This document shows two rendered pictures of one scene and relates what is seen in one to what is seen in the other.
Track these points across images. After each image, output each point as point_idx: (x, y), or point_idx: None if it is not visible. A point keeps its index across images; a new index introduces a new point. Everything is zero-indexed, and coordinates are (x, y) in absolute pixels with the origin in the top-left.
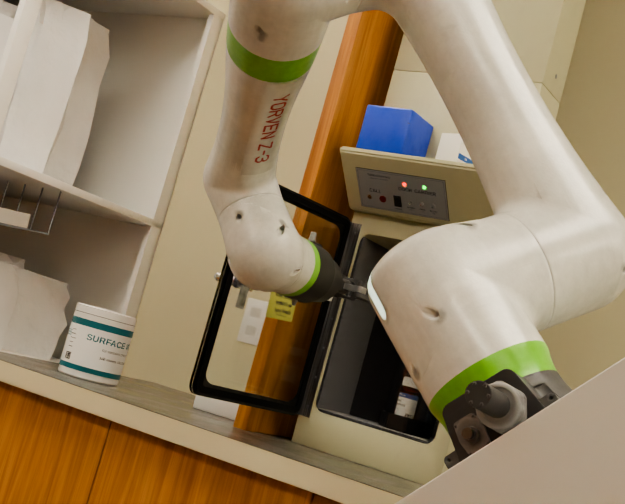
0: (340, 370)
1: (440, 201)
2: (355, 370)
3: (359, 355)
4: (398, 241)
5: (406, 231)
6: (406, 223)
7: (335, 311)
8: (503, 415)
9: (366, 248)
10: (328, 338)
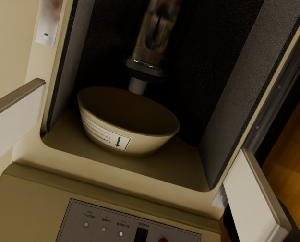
0: (285, 5)
1: (70, 231)
2: (265, 9)
3: (256, 30)
4: (165, 173)
5: (146, 187)
6: (146, 196)
7: (271, 97)
8: None
9: (212, 171)
10: (292, 55)
